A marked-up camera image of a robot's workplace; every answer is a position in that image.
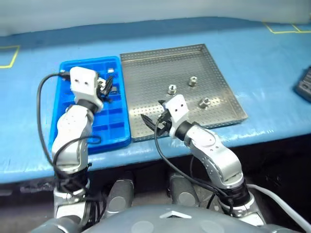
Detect white cable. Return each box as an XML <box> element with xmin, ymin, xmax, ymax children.
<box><xmin>246</xmin><ymin>183</ymin><xmax>311</xmax><ymax>233</ymax></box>

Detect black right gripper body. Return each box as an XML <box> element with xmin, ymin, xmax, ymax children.
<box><xmin>155</xmin><ymin>111</ymin><xmax>173</xmax><ymax>137</ymax></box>

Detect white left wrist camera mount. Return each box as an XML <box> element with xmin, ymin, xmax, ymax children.
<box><xmin>69</xmin><ymin>66</ymin><xmax>104</xmax><ymax>108</ymax></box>

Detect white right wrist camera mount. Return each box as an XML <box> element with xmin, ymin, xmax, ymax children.
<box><xmin>163</xmin><ymin>95</ymin><xmax>190</xmax><ymax>137</ymax></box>

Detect blue plastic compartment tray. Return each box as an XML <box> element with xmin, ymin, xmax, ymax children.
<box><xmin>49</xmin><ymin>56</ymin><xmax>132</xmax><ymax>155</ymax></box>

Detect grey rounded robot leg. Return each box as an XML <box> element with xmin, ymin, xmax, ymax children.
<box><xmin>168</xmin><ymin>172</ymin><xmax>201</xmax><ymax>207</ymax></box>
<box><xmin>106</xmin><ymin>179</ymin><xmax>136</xmax><ymax>217</ymax></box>

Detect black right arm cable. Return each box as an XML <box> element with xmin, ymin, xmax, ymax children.
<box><xmin>154</xmin><ymin>118</ymin><xmax>234</xmax><ymax>214</ymax></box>

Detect grey robot torso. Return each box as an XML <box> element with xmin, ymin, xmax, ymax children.
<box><xmin>31</xmin><ymin>203</ymin><xmax>311</xmax><ymax>233</ymax></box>

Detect black ribbed case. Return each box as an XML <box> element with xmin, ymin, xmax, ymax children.
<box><xmin>292</xmin><ymin>66</ymin><xmax>311</xmax><ymax>104</ymax></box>

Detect perforated steel tray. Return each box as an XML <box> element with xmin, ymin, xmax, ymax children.
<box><xmin>120</xmin><ymin>43</ymin><xmax>249</xmax><ymax>143</ymax></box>

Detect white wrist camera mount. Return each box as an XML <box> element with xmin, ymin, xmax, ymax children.
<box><xmin>69</xmin><ymin>66</ymin><xmax>104</xmax><ymax>108</ymax></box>
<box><xmin>163</xmin><ymin>95</ymin><xmax>190</xmax><ymax>137</ymax></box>

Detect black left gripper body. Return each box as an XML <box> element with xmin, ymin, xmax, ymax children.
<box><xmin>96</xmin><ymin>78</ymin><xmax>109</xmax><ymax>100</ymax></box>

